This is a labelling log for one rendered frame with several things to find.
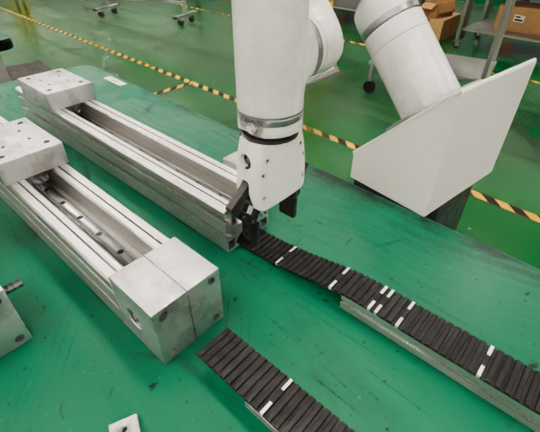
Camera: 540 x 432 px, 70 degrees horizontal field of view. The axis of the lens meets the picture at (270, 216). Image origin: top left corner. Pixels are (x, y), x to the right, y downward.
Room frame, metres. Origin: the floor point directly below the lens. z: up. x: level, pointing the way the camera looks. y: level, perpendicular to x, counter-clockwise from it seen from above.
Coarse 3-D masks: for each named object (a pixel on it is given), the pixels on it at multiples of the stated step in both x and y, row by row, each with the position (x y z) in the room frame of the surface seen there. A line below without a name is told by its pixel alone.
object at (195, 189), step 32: (64, 128) 0.83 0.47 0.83; (96, 128) 0.76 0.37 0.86; (128, 128) 0.78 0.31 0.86; (96, 160) 0.75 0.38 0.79; (128, 160) 0.65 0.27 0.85; (160, 160) 0.67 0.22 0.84; (192, 160) 0.63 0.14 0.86; (160, 192) 0.58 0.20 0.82; (192, 192) 0.52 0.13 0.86; (224, 192) 0.58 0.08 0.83; (192, 224) 0.53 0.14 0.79; (224, 224) 0.47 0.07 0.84
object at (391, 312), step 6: (396, 294) 0.35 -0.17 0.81; (396, 300) 0.34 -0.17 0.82; (402, 300) 0.34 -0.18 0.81; (408, 300) 0.34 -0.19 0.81; (390, 306) 0.33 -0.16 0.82; (396, 306) 0.33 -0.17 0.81; (402, 306) 0.33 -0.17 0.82; (384, 312) 0.32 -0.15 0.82; (390, 312) 0.32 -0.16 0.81; (396, 312) 0.32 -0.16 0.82; (384, 318) 0.31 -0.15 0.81; (390, 318) 0.31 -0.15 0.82; (396, 318) 0.31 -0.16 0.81
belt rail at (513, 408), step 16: (352, 304) 0.34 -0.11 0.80; (368, 320) 0.33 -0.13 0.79; (400, 336) 0.30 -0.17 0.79; (416, 352) 0.28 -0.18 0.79; (432, 352) 0.27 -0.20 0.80; (448, 368) 0.26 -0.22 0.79; (464, 384) 0.24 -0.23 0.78; (480, 384) 0.23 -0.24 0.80; (496, 400) 0.22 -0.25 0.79; (512, 400) 0.21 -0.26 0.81; (512, 416) 0.20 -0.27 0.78; (528, 416) 0.20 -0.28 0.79
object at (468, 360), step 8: (472, 336) 0.28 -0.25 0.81; (472, 344) 0.27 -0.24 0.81; (480, 344) 0.27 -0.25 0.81; (464, 352) 0.26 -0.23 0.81; (472, 352) 0.26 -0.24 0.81; (480, 352) 0.26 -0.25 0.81; (464, 360) 0.25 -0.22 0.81; (472, 360) 0.25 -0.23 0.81; (464, 368) 0.24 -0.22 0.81; (472, 368) 0.24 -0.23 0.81
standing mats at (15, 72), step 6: (354, 12) 6.72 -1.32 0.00; (12, 66) 3.98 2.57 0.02; (18, 66) 3.98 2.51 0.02; (24, 66) 3.98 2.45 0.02; (30, 66) 3.98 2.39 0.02; (36, 66) 3.98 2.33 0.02; (42, 66) 3.98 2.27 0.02; (12, 72) 3.80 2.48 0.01; (18, 72) 3.80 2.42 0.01; (24, 72) 3.80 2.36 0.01; (30, 72) 3.80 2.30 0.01; (36, 72) 3.80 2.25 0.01; (42, 72) 3.79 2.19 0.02; (12, 78) 3.62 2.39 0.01
